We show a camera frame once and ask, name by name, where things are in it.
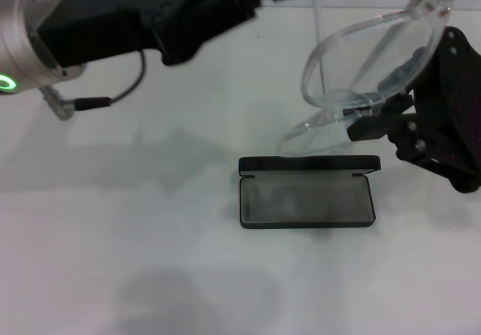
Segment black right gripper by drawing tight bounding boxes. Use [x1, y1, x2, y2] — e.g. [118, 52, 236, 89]
[347, 26, 481, 194]

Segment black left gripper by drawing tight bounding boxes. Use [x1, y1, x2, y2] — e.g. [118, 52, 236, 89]
[37, 0, 265, 68]

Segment black glasses case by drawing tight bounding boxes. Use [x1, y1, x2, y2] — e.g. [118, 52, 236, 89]
[238, 155, 383, 230]

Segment thin dark left arm cable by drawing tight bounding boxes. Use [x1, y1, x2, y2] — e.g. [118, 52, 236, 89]
[73, 50, 147, 111]

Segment silver left arm cable connector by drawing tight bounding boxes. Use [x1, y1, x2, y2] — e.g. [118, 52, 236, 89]
[40, 86, 76, 121]

